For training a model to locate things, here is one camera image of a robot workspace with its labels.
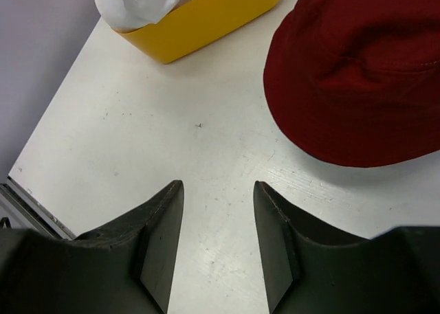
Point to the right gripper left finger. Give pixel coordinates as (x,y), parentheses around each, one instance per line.
(123,266)

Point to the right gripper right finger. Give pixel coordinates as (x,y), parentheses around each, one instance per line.
(310,266)

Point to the dark red hat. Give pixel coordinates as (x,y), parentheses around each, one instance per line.
(356,82)

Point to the white hat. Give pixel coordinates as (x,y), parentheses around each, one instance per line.
(127,15)

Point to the yellow bin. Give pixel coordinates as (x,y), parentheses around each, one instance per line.
(194,25)

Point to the aluminium rail frame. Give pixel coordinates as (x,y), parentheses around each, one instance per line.
(20,210)

